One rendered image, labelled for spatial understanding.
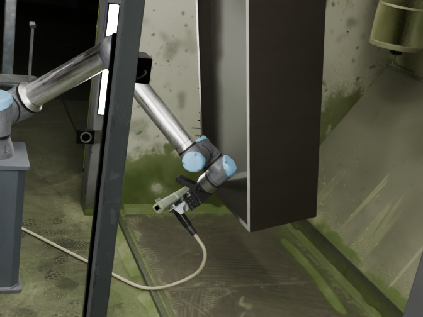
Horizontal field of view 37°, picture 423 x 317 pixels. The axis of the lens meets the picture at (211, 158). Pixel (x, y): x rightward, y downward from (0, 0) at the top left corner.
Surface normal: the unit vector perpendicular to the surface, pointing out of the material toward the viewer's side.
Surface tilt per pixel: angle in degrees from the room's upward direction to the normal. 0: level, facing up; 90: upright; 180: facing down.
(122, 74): 90
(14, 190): 90
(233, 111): 90
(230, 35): 90
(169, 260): 0
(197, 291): 0
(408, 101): 57
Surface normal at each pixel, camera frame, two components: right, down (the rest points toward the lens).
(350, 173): -0.69, -0.53
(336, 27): 0.33, 0.37
